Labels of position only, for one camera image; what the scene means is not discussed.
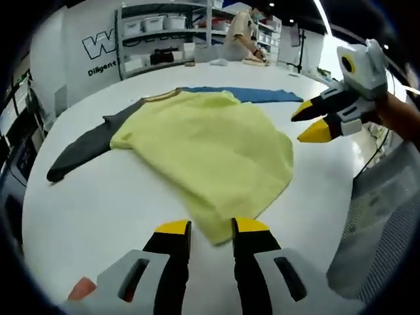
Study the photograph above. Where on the grey metal shelving rack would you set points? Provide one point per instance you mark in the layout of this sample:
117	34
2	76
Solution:
119	39

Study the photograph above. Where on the dark cloth bundle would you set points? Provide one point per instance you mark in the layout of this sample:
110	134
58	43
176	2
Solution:
161	58

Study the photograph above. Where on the wide white box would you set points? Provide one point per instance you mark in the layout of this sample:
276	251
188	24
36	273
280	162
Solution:
136	62

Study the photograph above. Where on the shelving rack with white bins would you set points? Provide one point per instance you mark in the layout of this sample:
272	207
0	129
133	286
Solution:
270	36

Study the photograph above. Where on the beige flat item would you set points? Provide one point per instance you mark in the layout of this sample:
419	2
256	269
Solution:
256	61

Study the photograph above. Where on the white crumpled cloth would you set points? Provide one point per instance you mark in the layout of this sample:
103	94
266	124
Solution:
218	62

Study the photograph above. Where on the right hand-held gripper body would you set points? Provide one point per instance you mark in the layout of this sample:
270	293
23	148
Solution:
367	72

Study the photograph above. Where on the grey mesh office chair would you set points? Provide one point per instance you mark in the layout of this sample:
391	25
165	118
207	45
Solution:
380	223

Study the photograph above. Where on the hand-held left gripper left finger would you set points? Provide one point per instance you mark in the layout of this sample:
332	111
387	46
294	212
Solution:
170	256

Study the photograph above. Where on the ceiling light strip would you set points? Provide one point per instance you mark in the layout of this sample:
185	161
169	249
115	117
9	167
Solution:
323	11

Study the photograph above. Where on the tall white box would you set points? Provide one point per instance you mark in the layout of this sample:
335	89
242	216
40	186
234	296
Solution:
189	50

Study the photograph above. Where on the person's left hand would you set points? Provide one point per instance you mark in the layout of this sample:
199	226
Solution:
82	288

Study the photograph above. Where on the dark office counter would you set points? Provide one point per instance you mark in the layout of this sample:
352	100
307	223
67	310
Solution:
23	147

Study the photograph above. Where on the person's right hand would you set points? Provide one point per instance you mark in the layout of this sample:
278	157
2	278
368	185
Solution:
392	111

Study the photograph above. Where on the yellow grey blue garment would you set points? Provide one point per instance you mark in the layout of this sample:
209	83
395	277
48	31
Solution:
203	147

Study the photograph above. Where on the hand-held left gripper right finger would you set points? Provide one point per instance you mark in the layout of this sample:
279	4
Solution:
252	262

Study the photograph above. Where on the white office chair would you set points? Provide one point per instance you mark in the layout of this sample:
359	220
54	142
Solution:
60	97

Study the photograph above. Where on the white storage bin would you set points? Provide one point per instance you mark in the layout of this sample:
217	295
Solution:
175	21
153	24
133	27

